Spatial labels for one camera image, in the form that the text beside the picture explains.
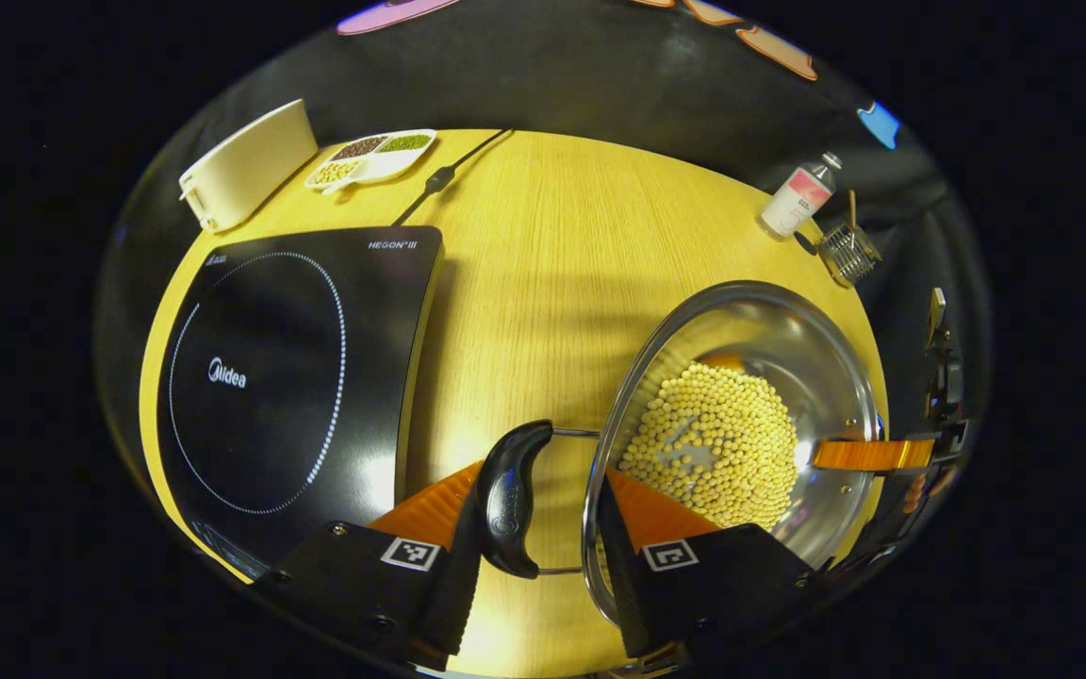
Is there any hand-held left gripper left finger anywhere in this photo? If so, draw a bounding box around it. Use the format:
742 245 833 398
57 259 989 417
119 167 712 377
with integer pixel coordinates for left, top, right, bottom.
251 460 485 672

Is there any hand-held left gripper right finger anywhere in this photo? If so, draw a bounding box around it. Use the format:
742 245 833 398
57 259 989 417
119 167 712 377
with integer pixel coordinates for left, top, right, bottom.
597 469 817 661

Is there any steel pot with black handles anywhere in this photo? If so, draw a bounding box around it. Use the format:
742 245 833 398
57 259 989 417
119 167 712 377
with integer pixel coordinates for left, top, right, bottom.
475 280 883 628

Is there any black induction cooktop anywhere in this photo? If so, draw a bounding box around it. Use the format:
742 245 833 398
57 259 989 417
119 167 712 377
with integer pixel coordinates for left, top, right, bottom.
156 224 445 581

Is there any pile of soybeans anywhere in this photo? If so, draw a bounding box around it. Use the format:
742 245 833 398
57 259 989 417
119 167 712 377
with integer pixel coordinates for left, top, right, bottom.
618 361 800 531

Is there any small clear glass holder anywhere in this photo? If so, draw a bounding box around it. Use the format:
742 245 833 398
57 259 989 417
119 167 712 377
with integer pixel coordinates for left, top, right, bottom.
816 222 883 289

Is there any clear bottle with pink label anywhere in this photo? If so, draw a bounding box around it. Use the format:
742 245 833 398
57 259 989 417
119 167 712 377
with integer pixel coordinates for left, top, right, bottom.
756 152 844 240

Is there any white divided bean dish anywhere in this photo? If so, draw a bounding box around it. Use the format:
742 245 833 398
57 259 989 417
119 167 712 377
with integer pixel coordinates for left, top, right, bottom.
304 128 438 196

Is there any white toaster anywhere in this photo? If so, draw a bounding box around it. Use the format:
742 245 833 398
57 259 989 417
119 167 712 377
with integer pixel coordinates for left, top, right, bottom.
178 99 320 234

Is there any black power cable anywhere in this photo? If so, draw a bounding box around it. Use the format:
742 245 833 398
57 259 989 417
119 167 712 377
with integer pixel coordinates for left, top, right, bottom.
390 128 514 227

